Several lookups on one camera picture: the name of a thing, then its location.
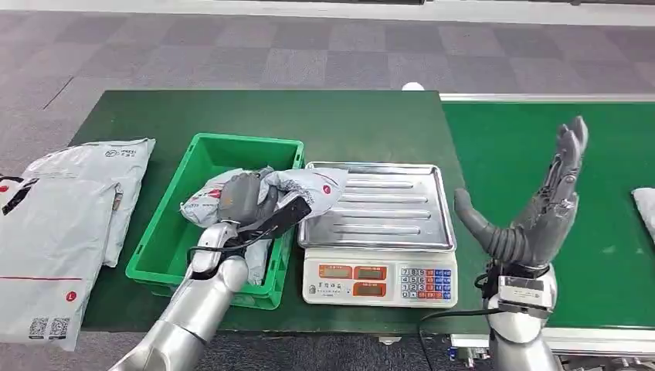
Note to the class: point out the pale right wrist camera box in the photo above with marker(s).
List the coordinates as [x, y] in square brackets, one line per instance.
[527, 294]

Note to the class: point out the grey parcel bag red line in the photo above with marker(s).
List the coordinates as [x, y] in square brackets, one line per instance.
[307, 187]

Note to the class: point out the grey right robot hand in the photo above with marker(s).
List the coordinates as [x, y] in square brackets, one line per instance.
[537, 225]

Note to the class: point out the steel scale tray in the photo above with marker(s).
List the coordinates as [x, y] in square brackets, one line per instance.
[389, 205]

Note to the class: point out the small white round object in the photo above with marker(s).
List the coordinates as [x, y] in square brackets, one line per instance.
[412, 87]

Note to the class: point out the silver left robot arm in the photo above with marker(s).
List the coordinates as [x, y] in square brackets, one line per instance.
[199, 307]

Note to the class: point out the green plastic crate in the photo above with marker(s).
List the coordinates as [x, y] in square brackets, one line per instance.
[169, 240]

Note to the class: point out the green conveyor belt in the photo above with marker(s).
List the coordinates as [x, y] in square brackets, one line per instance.
[511, 143]

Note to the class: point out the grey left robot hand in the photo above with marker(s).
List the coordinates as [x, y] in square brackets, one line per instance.
[243, 197]

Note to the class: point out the white electronic scale body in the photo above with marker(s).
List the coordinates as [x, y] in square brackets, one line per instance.
[327, 284]

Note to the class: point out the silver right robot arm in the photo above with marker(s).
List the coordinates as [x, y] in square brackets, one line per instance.
[519, 343]

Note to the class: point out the large grey parcel bag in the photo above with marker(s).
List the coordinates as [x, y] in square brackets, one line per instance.
[46, 246]

